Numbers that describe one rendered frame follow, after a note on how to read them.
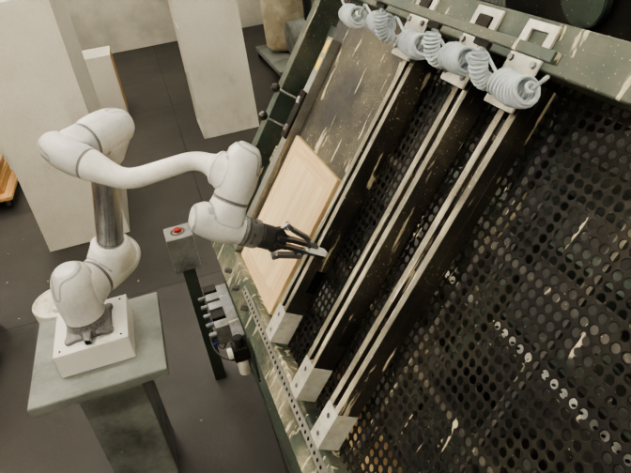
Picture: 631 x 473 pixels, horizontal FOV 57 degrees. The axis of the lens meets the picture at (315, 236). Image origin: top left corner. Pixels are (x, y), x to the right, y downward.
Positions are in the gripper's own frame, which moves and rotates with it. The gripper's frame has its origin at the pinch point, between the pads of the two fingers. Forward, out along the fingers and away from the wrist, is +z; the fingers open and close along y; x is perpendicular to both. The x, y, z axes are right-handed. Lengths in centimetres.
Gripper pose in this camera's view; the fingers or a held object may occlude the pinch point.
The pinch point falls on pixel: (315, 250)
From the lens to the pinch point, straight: 180.4
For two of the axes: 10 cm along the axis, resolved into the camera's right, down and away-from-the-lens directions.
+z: 8.4, 2.4, 4.9
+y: 4.3, -8.4, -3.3
